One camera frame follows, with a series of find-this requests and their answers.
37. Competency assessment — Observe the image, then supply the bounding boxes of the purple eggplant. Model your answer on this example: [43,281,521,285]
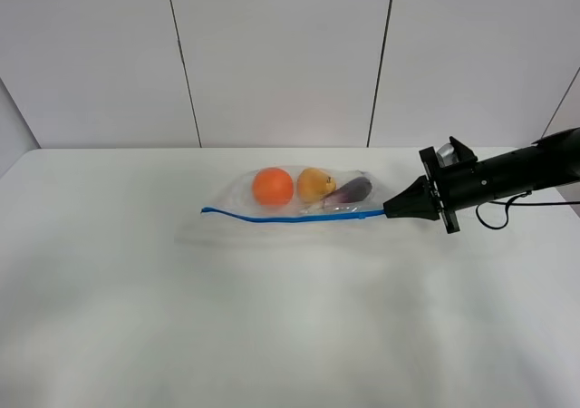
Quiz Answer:
[303,176,373,214]

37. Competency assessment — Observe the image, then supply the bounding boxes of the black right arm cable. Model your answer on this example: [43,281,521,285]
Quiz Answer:
[474,189,580,230]

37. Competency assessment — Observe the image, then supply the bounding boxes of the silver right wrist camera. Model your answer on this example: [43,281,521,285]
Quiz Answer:
[436,142,459,168]

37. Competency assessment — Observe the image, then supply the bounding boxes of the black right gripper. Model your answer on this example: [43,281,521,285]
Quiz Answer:
[383,136,479,234]

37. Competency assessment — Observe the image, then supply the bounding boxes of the orange fruit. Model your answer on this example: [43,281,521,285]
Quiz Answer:
[252,168,294,206]

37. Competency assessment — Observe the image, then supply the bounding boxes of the yellow pear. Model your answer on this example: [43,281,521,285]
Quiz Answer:
[296,168,336,204]

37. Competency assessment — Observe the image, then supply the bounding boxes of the clear zip bag blue strip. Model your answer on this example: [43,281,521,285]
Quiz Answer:
[174,168,387,246]

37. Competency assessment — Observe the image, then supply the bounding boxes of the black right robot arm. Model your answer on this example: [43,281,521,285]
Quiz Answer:
[383,128,579,234]

